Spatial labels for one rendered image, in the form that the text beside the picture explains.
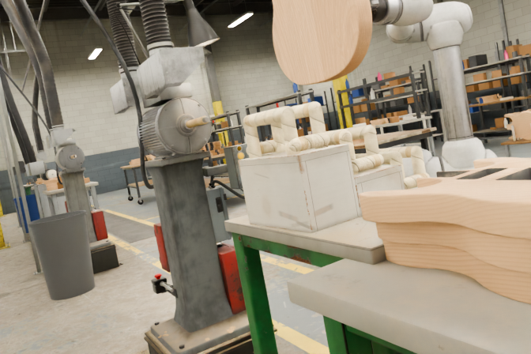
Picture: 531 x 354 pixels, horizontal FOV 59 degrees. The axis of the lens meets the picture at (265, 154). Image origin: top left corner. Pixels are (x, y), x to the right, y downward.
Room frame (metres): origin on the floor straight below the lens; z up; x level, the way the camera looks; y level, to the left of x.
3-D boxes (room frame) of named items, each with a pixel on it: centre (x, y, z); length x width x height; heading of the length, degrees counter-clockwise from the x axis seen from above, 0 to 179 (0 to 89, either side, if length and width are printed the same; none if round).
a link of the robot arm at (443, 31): (1.90, -0.81, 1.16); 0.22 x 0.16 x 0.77; 74
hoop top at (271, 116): (1.13, -0.02, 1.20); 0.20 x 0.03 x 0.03; 32
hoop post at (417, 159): (1.27, -0.40, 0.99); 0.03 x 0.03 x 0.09
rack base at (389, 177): (1.23, -0.19, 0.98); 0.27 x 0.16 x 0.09; 33
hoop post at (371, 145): (1.18, -0.27, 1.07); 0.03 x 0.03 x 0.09
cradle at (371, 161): (1.15, -0.24, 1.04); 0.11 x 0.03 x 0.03; 123
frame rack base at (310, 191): (1.15, -0.06, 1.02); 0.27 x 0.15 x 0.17; 33
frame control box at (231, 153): (2.27, 0.16, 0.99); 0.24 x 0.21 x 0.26; 29
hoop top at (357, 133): (1.26, -0.22, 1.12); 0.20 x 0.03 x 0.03; 32
